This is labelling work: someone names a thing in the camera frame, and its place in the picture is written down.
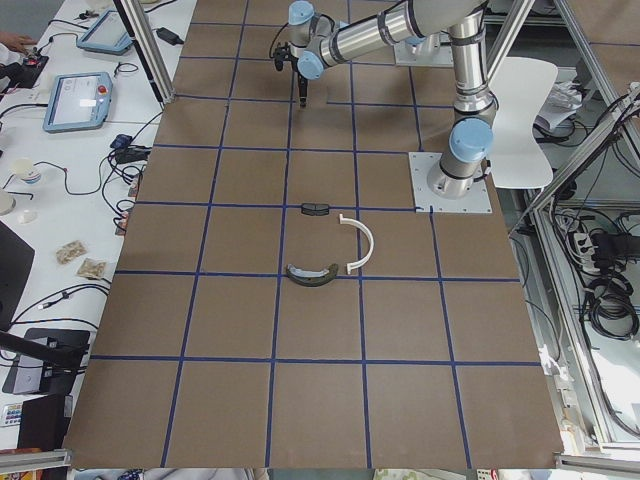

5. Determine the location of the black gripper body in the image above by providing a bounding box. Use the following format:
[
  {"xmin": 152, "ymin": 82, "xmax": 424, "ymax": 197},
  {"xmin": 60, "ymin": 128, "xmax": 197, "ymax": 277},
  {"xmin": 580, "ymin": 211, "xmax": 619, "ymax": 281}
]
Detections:
[{"xmin": 290, "ymin": 47, "xmax": 306, "ymax": 79}]

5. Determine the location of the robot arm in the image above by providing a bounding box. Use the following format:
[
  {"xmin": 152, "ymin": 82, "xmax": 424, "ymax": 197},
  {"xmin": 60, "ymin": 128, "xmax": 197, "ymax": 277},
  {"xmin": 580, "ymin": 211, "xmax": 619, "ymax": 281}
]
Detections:
[{"xmin": 287, "ymin": 1, "xmax": 497, "ymax": 199}]

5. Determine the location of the black power adapter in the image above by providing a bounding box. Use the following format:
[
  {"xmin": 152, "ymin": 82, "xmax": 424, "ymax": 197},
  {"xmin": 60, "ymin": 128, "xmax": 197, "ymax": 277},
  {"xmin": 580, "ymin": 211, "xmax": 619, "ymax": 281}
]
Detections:
[{"xmin": 156, "ymin": 27, "xmax": 184, "ymax": 46}]

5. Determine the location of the black brake pad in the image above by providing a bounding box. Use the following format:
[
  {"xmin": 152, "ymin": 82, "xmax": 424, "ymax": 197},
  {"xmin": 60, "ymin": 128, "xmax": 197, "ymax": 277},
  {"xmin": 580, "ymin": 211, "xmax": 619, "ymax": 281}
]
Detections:
[{"xmin": 301, "ymin": 202, "xmax": 330, "ymax": 217}]

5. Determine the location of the white curved plastic part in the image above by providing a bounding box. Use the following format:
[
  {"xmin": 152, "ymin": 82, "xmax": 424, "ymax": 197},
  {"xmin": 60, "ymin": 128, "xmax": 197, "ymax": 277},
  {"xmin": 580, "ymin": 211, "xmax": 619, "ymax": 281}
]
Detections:
[{"xmin": 338, "ymin": 213, "xmax": 377, "ymax": 275}]

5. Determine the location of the far blue teach pendant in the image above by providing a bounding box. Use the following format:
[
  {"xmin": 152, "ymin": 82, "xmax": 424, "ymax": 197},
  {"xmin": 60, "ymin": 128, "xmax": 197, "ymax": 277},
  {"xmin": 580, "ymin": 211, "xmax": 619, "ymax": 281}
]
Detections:
[{"xmin": 76, "ymin": 10, "xmax": 132, "ymax": 55}]

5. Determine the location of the blue teach pendant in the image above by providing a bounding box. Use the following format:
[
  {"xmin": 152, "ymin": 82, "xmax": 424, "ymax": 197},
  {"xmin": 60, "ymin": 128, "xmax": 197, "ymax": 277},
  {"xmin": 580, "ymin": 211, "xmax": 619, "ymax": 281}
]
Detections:
[
  {"xmin": 76, "ymin": 10, "xmax": 132, "ymax": 55},
  {"xmin": 43, "ymin": 72, "xmax": 113, "ymax": 133}
]

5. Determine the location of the dark green brake shoe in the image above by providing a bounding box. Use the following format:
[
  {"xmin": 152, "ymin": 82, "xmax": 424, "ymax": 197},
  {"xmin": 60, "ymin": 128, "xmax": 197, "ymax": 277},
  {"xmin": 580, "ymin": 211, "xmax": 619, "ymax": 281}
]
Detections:
[{"xmin": 286, "ymin": 263, "xmax": 339, "ymax": 288}]

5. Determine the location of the near blue teach pendant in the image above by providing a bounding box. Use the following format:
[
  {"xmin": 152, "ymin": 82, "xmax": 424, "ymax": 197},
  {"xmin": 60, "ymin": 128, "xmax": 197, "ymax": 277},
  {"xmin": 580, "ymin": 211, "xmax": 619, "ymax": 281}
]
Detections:
[{"xmin": 43, "ymin": 72, "xmax": 113, "ymax": 133}]

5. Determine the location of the white chair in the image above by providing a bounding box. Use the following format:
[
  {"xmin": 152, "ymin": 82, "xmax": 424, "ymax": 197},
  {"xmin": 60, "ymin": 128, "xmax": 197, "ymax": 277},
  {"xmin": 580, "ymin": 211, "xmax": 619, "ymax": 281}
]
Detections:
[{"xmin": 488, "ymin": 57, "xmax": 558, "ymax": 189}]

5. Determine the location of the snack packet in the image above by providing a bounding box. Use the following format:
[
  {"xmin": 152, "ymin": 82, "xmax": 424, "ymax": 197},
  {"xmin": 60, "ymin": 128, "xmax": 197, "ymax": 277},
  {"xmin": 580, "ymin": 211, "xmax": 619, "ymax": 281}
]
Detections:
[
  {"xmin": 76, "ymin": 258, "xmax": 107, "ymax": 280},
  {"xmin": 55, "ymin": 240, "xmax": 87, "ymax": 265}
]

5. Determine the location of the black monitor stand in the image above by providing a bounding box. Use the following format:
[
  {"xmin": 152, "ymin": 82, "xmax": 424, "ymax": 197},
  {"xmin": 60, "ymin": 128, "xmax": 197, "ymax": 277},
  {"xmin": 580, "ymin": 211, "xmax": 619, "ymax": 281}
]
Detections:
[{"xmin": 1, "ymin": 328, "xmax": 90, "ymax": 395}]

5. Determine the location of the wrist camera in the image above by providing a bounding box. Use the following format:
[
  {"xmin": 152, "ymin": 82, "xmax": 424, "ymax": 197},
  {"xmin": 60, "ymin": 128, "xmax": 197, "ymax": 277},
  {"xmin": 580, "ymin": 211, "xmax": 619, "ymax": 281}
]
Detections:
[{"xmin": 272, "ymin": 42, "xmax": 291, "ymax": 72}]

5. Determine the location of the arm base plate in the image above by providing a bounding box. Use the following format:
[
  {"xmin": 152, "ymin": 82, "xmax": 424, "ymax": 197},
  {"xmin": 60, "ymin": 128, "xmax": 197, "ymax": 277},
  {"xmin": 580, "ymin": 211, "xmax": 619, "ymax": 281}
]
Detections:
[
  {"xmin": 408, "ymin": 152, "xmax": 492, "ymax": 214},
  {"xmin": 394, "ymin": 35, "xmax": 453, "ymax": 68}
]

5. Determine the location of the aluminium frame post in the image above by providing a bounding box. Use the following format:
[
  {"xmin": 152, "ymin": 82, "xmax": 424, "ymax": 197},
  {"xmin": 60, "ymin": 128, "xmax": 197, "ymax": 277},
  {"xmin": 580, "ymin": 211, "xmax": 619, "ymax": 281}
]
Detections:
[{"xmin": 114, "ymin": 0, "xmax": 175, "ymax": 105}]

